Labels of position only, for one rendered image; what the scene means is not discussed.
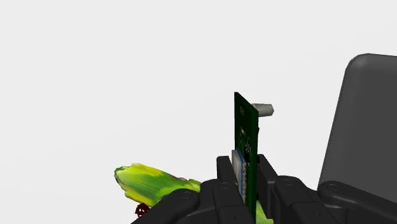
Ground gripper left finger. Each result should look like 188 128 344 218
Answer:
131 156 256 224

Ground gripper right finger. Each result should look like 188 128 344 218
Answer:
257 153 397 224

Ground green circuit board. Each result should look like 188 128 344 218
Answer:
231 92 275 224

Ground green yellow fruit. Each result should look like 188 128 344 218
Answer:
114 163 274 224

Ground small dark red object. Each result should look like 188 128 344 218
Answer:
135 203 151 219

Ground dark grey rounded panel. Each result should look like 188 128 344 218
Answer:
317 53 397 205

